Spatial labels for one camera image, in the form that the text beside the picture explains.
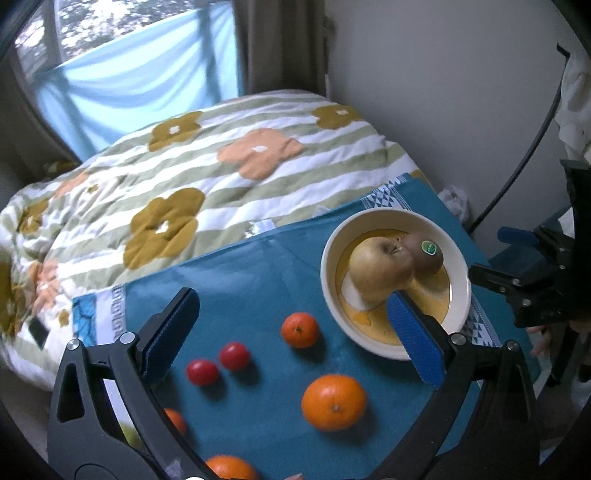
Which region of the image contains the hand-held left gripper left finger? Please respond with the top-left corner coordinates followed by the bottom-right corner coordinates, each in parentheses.
top-left (46, 287), bottom-right (204, 480)

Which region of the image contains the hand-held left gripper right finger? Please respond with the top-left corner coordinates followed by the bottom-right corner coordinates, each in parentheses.
top-left (387, 291), bottom-right (541, 480)

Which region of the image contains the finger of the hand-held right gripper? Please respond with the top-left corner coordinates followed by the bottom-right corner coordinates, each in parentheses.
top-left (468, 263), bottom-right (528, 302)
top-left (498, 226), bottom-right (574, 260)

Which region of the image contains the red cherry tomato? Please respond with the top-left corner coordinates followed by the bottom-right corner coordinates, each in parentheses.
top-left (219, 342), bottom-right (251, 371)
top-left (186, 360), bottom-right (220, 386)

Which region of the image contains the cream ceramic bowl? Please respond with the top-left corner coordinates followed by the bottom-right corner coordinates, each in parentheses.
top-left (321, 209), bottom-right (472, 361)

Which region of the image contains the green plum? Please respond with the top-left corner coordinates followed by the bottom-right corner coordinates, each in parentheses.
top-left (121, 424), bottom-right (145, 449)

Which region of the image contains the small mandarin orange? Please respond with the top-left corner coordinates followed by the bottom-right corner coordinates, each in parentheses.
top-left (281, 312), bottom-right (320, 348)

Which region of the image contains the person's right hand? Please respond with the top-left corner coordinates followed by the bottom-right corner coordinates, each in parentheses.
top-left (529, 324), bottom-right (552, 358)

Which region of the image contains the brown kiwi with sticker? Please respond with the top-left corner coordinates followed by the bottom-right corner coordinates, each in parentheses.
top-left (404, 233), bottom-right (445, 282)

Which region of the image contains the crumpled white plastic bag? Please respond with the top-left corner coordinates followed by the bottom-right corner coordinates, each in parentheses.
top-left (438, 185), bottom-right (472, 220)

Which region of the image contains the yellow-brown apple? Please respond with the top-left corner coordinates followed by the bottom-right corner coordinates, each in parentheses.
top-left (348, 236), bottom-right (415, 303)

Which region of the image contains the teal patterned cloth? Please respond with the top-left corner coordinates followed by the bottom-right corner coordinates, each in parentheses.
top-left (71, 173), bottom-right (543, 480)

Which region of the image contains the white hanging garment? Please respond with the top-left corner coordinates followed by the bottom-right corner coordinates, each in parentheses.
top-left (554, 51), bottom-right (591, 167)

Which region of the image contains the striped flower blanket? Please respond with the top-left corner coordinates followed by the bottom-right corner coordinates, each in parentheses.
top-left (0, 90), bottom-right (437, 391)

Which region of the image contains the light blue hanging cloth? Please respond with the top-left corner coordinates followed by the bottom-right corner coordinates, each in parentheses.
top-left (34, 9), bottom-right (245, 160)

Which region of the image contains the beige curtain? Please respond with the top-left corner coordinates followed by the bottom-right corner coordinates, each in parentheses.
top-left (231, 0), bottom-right (338, 100)

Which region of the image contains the window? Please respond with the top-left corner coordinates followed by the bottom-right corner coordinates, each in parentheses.
top-left (14, 0), bottom-right (195, 75)

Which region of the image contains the thick black cable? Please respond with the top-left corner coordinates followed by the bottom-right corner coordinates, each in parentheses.
top-left (466, 44), bottom-right (573, 236)

